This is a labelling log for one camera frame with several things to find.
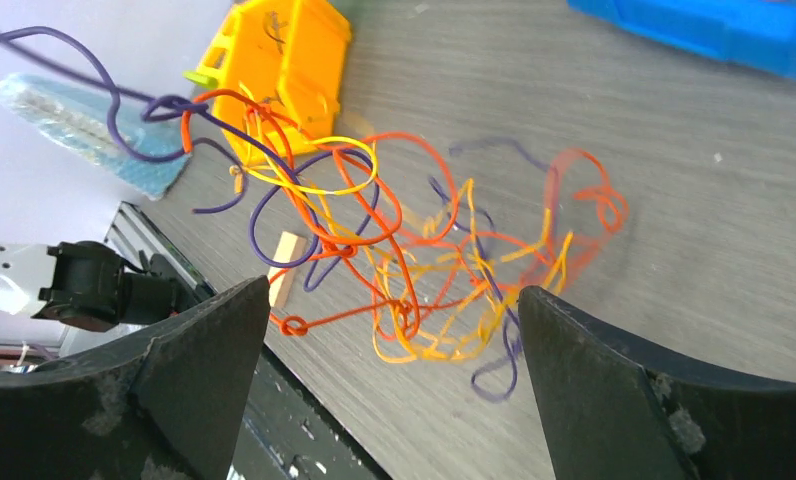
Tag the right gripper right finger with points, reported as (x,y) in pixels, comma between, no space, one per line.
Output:
(614,405)

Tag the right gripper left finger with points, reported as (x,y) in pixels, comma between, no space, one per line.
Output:
(164,402)

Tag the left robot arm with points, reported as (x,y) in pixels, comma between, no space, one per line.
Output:
(90,286)

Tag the small wooden block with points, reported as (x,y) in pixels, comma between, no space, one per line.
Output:
(290,247)

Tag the clear plastic bottle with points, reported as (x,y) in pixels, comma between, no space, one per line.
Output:
(75,119)

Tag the orange plastic bin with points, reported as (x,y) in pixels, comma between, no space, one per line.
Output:
(288,55)

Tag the blue plastic bin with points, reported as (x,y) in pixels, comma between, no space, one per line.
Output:
(756,34)

